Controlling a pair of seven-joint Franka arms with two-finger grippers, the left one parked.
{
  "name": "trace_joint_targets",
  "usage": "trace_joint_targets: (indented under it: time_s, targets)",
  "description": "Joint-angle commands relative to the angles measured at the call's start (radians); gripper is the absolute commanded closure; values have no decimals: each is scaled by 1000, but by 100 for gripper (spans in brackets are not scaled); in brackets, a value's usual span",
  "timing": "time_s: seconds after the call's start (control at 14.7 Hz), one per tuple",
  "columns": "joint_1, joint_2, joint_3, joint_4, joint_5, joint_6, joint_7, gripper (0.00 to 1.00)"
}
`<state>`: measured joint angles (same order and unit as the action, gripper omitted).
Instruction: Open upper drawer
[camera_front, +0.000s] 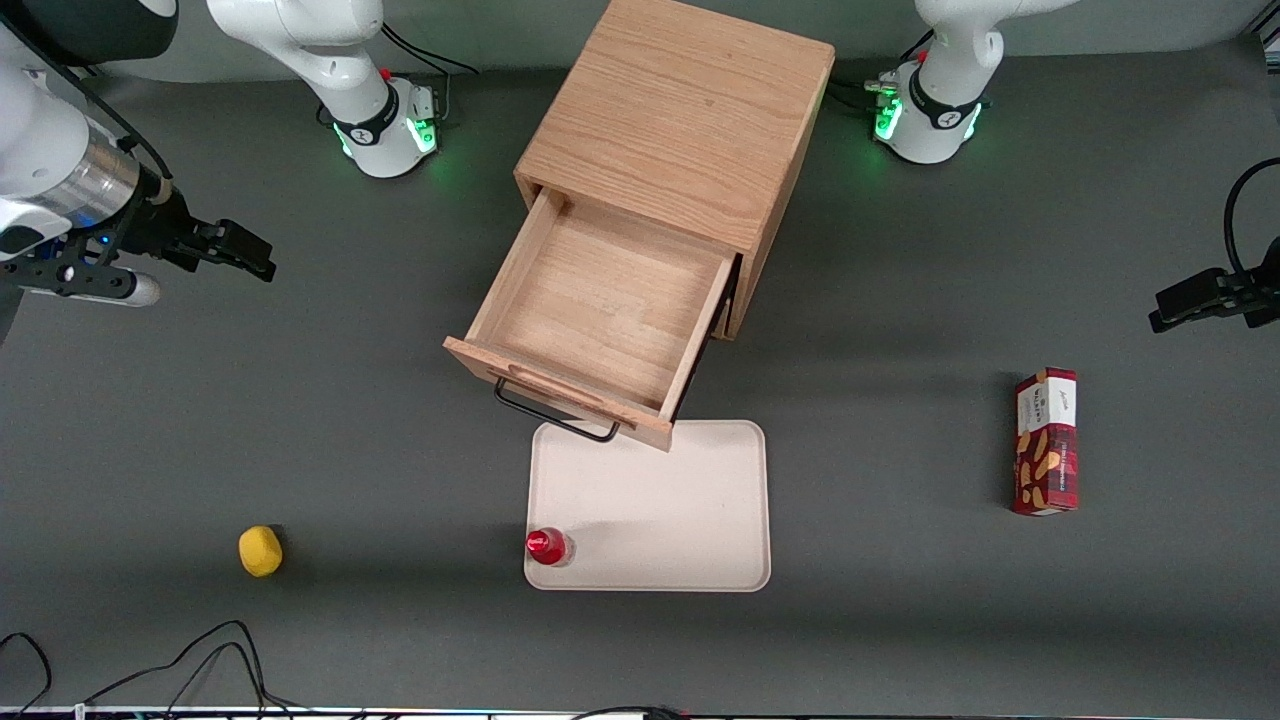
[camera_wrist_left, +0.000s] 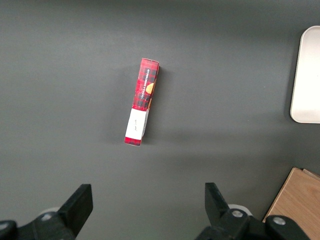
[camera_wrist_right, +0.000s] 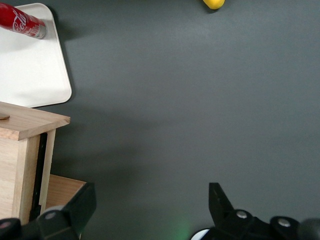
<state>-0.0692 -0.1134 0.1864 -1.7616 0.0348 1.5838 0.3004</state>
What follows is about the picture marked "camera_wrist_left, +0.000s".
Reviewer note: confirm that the wooden drawer cabinet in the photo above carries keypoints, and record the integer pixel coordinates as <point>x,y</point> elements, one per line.
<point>297,200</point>

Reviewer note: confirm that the red plaid cookie box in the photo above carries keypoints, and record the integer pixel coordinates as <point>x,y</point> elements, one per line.
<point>142,100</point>

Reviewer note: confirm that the beige plastic tray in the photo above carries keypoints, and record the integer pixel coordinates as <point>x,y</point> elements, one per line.
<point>308,80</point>

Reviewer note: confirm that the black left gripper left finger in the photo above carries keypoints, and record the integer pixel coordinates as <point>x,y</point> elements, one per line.
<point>70,215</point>

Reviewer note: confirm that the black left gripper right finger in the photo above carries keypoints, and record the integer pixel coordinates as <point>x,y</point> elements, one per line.
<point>225,225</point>

